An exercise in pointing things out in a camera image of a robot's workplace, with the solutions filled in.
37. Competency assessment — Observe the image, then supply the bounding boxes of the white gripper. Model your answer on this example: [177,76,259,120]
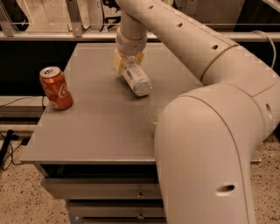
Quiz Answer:
[114,28,148,74]

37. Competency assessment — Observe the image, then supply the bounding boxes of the clear plastic water bottle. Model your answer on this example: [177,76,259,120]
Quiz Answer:
[122,57,152,97]

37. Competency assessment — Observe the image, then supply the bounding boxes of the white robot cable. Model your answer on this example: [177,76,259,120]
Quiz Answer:
[252,30,277,69]

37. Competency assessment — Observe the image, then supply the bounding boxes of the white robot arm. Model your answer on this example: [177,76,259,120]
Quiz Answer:
[116,0,280,224]

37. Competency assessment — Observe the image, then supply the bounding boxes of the metal railing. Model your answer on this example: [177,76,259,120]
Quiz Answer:
[0,0,280,42]

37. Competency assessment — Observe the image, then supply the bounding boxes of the drawer knob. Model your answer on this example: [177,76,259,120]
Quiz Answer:
[137,213,145,220]
[136,191,145,200]

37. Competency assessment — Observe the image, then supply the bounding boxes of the lower drawer knob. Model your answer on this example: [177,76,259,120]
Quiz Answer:
[137,213,145,220]

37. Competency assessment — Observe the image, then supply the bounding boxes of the grey drawer cabinet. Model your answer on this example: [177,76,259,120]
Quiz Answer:
[22,43,201,224]

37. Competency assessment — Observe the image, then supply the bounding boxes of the red soda can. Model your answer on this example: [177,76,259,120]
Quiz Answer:
[39,66,74,110]

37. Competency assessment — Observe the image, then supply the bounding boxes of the upper drawer knob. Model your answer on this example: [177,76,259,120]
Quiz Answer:
[136,191,145,200]

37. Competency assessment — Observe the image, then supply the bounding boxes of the black floor cables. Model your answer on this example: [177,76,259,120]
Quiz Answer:
[0,129,30,172]

